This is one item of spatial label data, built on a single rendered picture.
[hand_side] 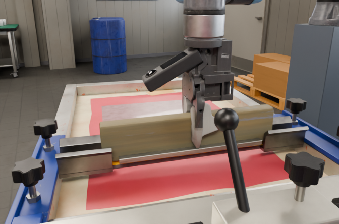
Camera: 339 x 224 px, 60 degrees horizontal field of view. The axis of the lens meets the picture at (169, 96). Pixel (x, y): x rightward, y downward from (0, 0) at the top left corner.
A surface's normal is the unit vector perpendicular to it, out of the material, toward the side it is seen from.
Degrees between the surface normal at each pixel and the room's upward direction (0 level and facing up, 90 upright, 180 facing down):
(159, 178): 0
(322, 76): 90
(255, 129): 90
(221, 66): 90
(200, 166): 0
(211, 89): 90
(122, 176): 0
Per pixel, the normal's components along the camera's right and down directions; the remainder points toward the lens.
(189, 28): -0.71, 0.22
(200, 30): -0.25, 0.30
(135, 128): 0.23, 0.30
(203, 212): 0.00, -0.95
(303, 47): -0.91, 0.12
